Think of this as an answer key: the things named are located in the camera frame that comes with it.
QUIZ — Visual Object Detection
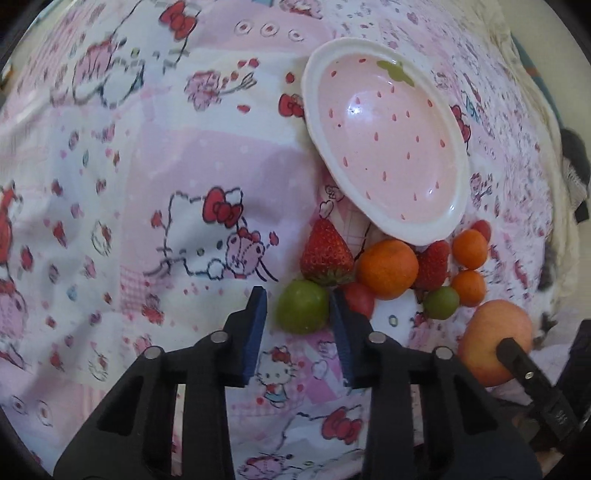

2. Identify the red yellow apple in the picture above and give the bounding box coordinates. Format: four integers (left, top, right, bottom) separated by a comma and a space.
458, 300, 533, 387

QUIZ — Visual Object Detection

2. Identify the small green lime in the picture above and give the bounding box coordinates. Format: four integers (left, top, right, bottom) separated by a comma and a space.
423, 286, 460, 320

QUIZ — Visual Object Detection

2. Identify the small orange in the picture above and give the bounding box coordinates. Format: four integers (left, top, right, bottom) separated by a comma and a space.
451, 270, 487, 307
452, 229, 488, 270

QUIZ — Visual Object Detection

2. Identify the large green lime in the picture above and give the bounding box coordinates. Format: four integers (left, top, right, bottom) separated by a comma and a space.
276, 280, 329, 335

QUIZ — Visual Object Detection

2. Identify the large red strawberry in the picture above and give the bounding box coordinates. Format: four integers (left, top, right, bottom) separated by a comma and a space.
300, 219, 355, 286

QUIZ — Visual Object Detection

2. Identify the small red strawberry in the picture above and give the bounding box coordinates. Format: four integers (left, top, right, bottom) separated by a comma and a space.
413, 240, 451, 291

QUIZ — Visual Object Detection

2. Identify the large orange tangerine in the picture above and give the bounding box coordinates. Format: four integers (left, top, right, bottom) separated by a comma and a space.
356, 239, 419, 300

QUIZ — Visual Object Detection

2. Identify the small red cherry tomato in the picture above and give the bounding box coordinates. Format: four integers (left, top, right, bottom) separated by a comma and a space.
471, 220, 492, 243

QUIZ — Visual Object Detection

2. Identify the black clothing pile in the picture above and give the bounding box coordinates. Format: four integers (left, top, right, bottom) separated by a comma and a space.
560, 128, 590, 224

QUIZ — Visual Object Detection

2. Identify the Hello Kitty bed sheet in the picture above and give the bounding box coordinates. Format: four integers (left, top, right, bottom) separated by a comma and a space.
1, 1, 569, 479

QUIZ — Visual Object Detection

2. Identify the pink strawberry pattern plate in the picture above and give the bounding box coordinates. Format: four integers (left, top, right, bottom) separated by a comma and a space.
301, 38, 470, 246

